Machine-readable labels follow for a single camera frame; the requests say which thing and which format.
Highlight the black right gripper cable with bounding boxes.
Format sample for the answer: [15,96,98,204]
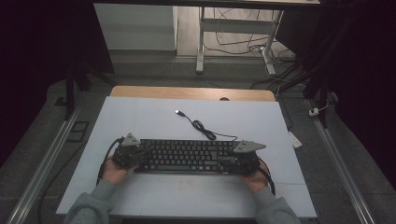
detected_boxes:
[256,158,276,196]

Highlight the dark curtain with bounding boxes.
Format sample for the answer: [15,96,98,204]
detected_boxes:
[0,0,116,169]
[275,0,396,181]

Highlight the black keyboard cable with plug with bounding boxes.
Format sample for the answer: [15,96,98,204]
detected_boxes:
[175,109,238,143]

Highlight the black stand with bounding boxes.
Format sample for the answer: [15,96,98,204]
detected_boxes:
[64,62,118,121]
[279,62,332,129]

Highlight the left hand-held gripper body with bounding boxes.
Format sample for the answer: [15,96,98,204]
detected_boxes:
[111,133,147,171]

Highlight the white table mat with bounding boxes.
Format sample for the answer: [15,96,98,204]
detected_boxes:
[55,96,318,218]

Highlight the black floor cable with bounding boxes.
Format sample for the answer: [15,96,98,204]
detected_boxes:
[36,141,90,224]

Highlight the aluminium rail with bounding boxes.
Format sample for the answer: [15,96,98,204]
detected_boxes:
[306,99,376,224]
[6,102,83,224]

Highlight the white-legged desk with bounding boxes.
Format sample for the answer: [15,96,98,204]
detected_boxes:
[92,0,321,76]

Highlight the tangle of floor cables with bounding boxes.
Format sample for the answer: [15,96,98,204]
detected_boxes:
[204,7,297,91]

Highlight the black keyboard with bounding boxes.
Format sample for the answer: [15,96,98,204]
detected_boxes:
[134,138,260,175]

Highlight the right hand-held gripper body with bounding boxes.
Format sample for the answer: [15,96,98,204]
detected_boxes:
[227,139,267,175]

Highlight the white cabinet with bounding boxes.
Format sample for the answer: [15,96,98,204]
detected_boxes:
[93,3,178,51]

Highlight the white paper tag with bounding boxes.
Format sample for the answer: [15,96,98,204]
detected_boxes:
[288,131,303,148]

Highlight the person's left hand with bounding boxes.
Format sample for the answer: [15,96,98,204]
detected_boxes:
[102,158,138,187]

